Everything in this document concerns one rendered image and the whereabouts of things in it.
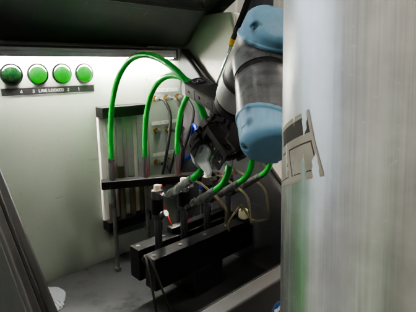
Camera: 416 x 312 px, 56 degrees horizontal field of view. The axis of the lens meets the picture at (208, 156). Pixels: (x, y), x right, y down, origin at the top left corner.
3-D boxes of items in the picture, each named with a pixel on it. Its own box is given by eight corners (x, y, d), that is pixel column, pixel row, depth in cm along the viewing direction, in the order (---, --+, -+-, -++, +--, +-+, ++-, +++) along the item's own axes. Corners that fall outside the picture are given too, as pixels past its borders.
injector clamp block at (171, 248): (156, 319, 90) (154, 259, 86) (132, 300, 97) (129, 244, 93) (251, 267, 113) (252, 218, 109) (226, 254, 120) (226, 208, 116)
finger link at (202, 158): (197, 189, 74) (213, 163, 67) (182, 165, 76) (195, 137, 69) (210, 184, 76) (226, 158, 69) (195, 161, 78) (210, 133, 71)
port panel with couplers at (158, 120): (156, 180, 121) (152, 78, 113) (149, 178, 123) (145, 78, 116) (187, 172, 129) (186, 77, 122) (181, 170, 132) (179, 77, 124)
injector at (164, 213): (164, 279, 91) (161, 195, 86) (151, 271, 95) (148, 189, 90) (173, 275, 93) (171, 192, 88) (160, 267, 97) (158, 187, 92)
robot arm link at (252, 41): (247, 38, 44) (243, -8, 49) (222, 101, 53) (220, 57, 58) (311, 51, 46) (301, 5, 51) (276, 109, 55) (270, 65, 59)
